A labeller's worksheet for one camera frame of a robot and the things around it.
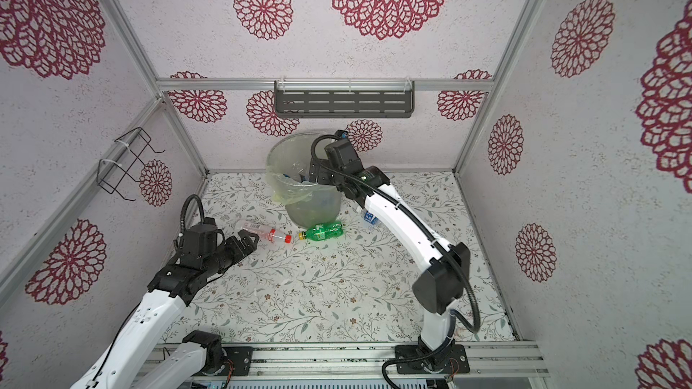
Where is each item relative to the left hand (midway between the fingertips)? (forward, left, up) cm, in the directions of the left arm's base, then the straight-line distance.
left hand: (250, 244), depth 79 cm
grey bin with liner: (+32, -7, 0) cm, 33 cm away
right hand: (+18, -22, +16) cm, 32 cm away
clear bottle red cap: (+12, +1, -13) cm, 18 cm away
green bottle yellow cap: (+11, -20, -11) cm, 26 cm away
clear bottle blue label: (+18, -37, -13) cm, 43 cm away
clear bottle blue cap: (+30, -11, 0) cm, 32 cm away
